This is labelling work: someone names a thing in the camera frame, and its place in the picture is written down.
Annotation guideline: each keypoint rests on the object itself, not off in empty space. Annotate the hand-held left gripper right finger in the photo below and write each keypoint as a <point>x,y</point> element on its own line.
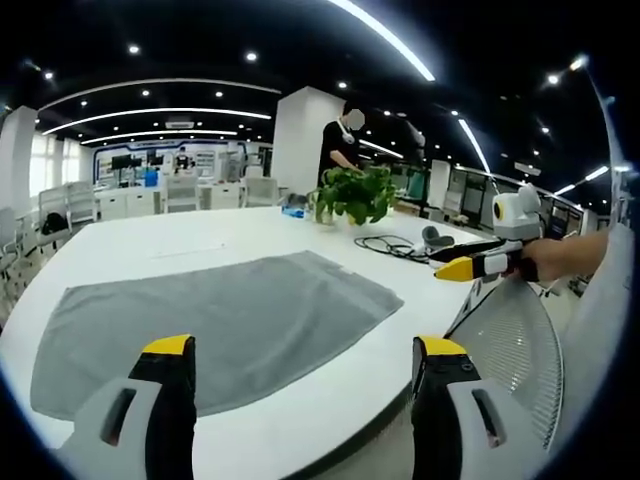
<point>450,415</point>

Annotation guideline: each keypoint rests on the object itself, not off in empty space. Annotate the person's white clothing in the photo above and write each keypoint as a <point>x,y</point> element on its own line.
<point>600,325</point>

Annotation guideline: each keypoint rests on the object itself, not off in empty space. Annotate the white mesh chair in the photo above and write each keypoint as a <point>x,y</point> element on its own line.
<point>515,340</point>

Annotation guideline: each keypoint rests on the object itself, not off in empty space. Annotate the white table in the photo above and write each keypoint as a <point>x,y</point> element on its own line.
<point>280,235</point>

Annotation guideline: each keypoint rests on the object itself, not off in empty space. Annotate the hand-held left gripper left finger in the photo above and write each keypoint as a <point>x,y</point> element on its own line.
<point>150,410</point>

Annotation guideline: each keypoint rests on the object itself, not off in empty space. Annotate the blue packet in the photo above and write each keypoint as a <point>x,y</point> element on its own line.
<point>294,211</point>

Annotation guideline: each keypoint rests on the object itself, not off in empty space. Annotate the grey neck device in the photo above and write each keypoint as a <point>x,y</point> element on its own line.
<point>436,236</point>

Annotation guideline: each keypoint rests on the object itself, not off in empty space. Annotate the person's right hand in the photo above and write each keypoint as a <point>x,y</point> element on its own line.
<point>540,260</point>

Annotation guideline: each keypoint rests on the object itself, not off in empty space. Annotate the white office chair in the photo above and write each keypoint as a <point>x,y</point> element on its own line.
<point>67,202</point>
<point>182,192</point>
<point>12,245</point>
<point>260,191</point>

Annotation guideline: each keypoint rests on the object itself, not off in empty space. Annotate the black bag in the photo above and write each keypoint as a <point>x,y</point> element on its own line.
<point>56,224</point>

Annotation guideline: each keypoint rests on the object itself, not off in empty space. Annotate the grey towel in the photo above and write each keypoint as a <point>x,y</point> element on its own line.
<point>220,320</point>

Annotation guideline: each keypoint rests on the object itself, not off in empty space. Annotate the green potted plant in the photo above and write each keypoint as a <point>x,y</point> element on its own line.
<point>357,192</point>

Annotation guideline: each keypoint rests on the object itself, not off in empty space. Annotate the blue box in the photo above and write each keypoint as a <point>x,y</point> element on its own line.
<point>152,180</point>

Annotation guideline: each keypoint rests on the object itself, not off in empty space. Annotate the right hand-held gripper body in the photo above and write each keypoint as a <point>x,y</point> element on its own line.
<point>515,215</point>

